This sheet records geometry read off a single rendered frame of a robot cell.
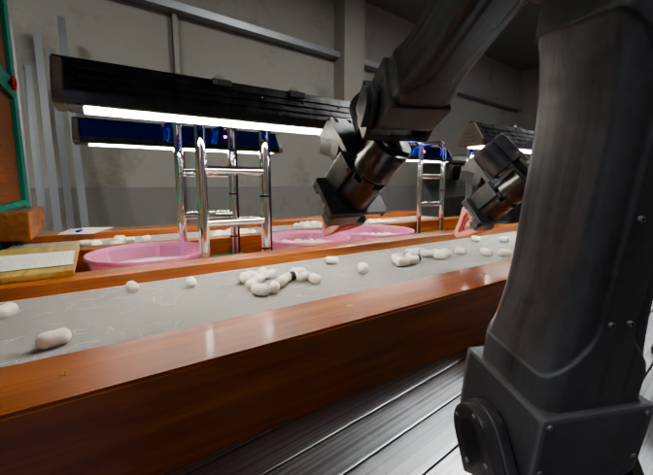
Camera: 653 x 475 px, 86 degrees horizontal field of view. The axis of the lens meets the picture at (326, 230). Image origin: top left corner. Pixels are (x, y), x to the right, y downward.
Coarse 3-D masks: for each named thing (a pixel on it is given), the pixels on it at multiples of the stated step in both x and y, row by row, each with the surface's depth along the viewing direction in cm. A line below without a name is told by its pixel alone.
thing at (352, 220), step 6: (324, 216) 49; (354, 216) 49; (360, 216) 50; (330, 222) 48; (336, 222) 49; (342, 222) 49; (348, 222) 50; (354, 222) 51; (360, 222) 51; (348, 228) 53
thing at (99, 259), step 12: (96, 252) 84; (108, 252) 88; (156, 252) 96; (168, 252) 97; (180, 252) 97; (192, 252) 95; (96, 264) 72; (108, 264) 72; (120, 264) 72; (132, 264) 72; (144, 264) 73
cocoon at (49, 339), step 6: (54, 330) 41; (60, 330) 41; (66, 330) 42; (42, 336) 40; (48, 336) 40; (54, 336) 41; (60, 336) 41; (66, 336) 42; (36, 342) 40; (42, 342) 40; (48, 342) 40; (54, 342) 41; (60, 342) 41; (66, 342) 42; (42, 348) 40; (48, 348) 41
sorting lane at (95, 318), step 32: (352, 256) 92; (384, 256) 92; (480, 256) 92; (160, 288) 64; (192, 288) 64; (224, 288) 64; (288, 288) 64; (320, 288) 64; (352, 288) 64; (0, 320) 49; (32, 320) 49; (64, 320) 49; (96, 320) 49; (128, 320) 49; (160, 320) 49; (192, 320) 49; (0, 352) 40; (32, 352) 40; (64, 352) 40
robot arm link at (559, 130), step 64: (576, 0) 15; (640, 0) 13; (576, 64) 15; (640, 64) 13; (576, 128) 16; (640, 128) 14; (576, 192) 16; (640, 192) 14; (512, 256) 20; (576, 256) 16; (640, 256) 15; (512, 320) 19; (576, 320) 16; (640, 320) 17; (512, 384) 19; (576, 384) 17; (640, 384) 18; (512, 448) 19; (576, 448) 17; (640, 448) 19
